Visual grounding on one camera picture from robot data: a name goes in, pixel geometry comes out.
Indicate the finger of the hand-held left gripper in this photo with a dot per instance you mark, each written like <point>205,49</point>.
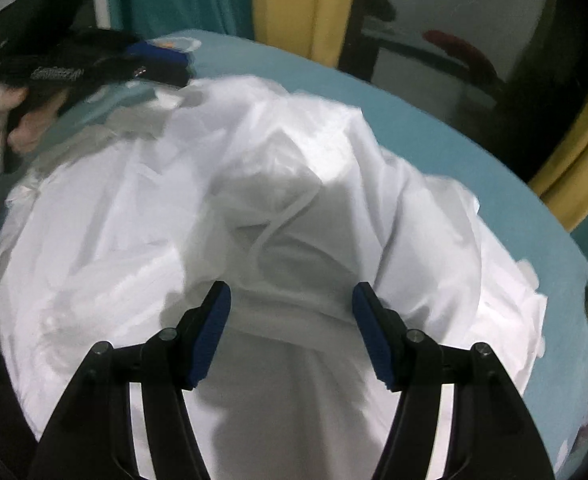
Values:
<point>158,55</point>

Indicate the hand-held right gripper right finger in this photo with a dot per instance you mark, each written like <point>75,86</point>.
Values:
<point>374,340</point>

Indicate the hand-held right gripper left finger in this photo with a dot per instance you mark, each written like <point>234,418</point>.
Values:
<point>211,332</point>

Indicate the white hooded jacket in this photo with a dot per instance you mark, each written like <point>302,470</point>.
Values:
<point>173,185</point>

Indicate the yellow curtain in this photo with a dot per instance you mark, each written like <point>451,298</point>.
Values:
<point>299,5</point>
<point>579,160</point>

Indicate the teal printed blanket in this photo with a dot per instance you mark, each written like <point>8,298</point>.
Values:
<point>424,125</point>

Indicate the dark glass door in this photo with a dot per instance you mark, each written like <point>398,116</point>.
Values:
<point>474,15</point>

